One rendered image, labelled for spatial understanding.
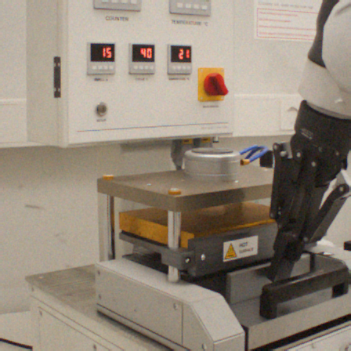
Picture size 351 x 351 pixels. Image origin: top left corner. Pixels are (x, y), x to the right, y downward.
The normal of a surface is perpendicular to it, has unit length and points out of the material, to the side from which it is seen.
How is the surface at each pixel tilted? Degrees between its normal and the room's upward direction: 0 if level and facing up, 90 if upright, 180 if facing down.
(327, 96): 100
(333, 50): 92
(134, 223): 90
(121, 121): 90
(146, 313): 90
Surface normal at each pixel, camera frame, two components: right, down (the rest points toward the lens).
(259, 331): 0.61, 0.11
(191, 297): 0.00, -0.99
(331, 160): -0.80, 0.09
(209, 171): -0.18, 0.14
